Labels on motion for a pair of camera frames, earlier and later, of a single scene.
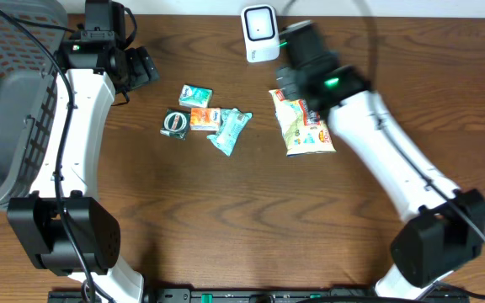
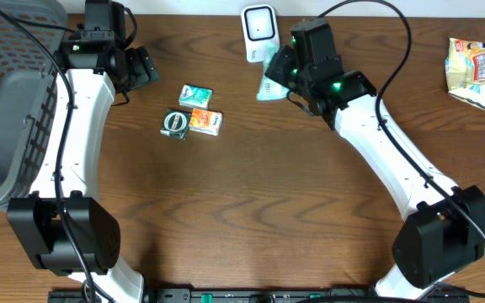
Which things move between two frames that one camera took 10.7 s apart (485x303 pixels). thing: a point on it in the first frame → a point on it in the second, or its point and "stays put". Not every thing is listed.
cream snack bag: [303, 130] → [469, 66]
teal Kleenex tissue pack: [195, 96] stays put
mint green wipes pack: [231, 124] → [269, 89]
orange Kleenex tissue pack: [205, 119] stays put
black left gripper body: [141, 67] stays put
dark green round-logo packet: [176, 124] stays put
